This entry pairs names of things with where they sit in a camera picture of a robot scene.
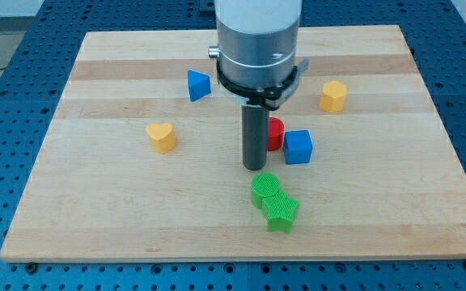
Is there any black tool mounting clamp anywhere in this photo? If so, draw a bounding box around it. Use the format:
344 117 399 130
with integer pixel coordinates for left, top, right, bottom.
215 58 310 111

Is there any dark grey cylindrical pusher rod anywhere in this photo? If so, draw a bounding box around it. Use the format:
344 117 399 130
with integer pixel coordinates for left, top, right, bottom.
242 107 269 171

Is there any red cylinder block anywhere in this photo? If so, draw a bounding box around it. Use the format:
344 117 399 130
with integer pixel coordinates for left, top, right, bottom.
267 117 285 151

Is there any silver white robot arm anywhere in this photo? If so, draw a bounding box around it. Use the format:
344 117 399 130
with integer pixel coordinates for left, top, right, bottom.
208 0 309 171

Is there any blue cube block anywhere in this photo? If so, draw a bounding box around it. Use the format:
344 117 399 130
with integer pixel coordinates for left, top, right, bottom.
283 130 313 165

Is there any yellow hexagon block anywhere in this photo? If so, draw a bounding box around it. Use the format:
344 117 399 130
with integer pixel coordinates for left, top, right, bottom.
320 81 347 112

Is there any blue triangle block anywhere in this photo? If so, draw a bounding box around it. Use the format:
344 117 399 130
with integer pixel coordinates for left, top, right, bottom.
187 70 211 102

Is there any green cylinder block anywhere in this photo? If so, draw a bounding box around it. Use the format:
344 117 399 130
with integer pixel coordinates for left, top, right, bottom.
251 172 280 209

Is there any green star block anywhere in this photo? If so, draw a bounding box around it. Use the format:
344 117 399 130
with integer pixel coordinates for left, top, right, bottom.
262 190 300 234

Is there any yellow heart block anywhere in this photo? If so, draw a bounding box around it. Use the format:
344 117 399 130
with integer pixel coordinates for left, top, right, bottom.
146 123 177 154

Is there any light wooden board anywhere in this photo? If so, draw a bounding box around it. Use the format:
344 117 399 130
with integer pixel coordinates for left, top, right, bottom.
0 25 466 263

